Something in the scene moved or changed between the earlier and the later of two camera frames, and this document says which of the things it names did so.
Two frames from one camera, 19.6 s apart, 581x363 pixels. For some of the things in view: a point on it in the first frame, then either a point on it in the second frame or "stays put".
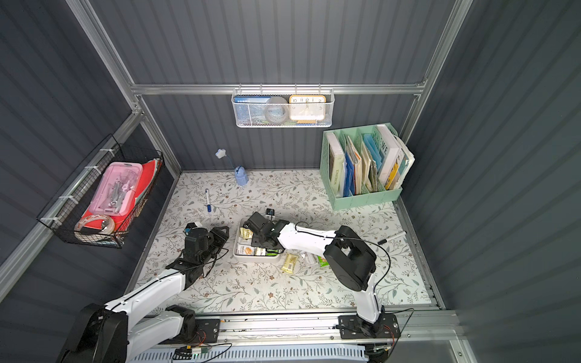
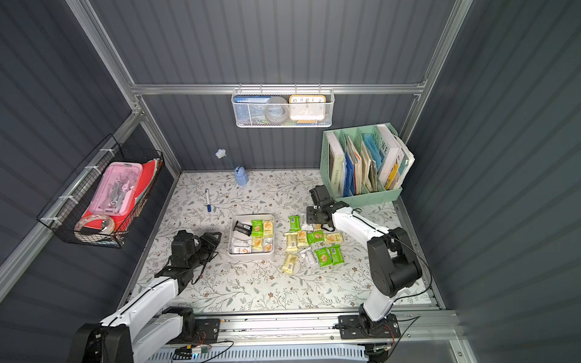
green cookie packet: x=322 y=262 stays put
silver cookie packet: x=309 y=259 stays put
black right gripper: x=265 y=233 → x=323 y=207
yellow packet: x=290 y=263 stays put
